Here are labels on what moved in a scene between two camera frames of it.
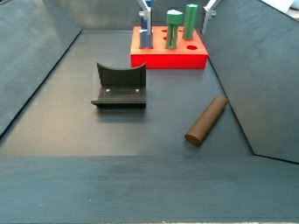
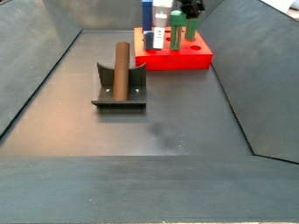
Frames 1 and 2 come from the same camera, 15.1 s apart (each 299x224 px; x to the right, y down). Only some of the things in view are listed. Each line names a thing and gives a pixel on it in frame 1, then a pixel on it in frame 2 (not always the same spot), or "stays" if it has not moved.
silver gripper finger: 145,13 to 157,38
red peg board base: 188,55 stays
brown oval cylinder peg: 197,130 to 120,91
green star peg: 191,16 stays
